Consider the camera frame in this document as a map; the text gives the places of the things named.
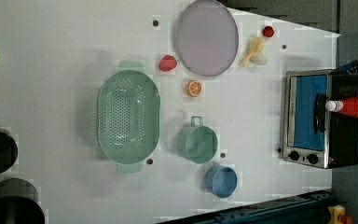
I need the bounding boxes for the red ketchup bottle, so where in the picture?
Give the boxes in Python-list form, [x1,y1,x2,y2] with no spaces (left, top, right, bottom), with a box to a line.
[325,97,358,119]

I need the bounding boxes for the black toaster oven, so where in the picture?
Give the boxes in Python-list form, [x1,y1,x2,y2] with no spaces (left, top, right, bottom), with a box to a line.
[282,70,358,169]

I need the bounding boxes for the small red strawberry toy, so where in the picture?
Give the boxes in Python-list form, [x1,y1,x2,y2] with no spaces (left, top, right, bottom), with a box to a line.
[262,26,274,38]

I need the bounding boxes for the peeled banana toy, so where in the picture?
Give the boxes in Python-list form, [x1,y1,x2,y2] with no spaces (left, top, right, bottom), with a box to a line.
[241,36,267,67]

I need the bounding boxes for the yellow red stop button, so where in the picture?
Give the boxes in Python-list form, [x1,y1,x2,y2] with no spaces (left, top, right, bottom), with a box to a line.
[328,205,353,224]

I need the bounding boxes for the grey round plate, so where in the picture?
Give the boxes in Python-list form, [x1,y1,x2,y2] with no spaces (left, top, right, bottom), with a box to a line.
[175,0,239,77]

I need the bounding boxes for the orange slice toy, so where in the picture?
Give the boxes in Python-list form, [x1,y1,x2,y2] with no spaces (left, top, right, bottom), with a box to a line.
[187,80,202,97]

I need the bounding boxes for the blue cup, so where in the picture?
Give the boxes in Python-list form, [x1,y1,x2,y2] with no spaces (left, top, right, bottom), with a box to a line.
[205,164,238,198]

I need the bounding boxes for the green measuring cup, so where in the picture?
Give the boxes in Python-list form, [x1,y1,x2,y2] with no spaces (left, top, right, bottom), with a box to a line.
[176,116,218,164]

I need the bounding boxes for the large red strawberry toy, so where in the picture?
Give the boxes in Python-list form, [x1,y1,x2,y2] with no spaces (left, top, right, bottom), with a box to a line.
[158,55,177,72]

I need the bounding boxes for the green perforated colander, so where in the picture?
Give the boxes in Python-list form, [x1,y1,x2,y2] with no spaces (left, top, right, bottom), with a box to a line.
[97,61,160,174]

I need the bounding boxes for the blue metal frame rail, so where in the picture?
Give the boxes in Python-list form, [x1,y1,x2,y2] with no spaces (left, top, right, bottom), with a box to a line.
[159,190,337,224]

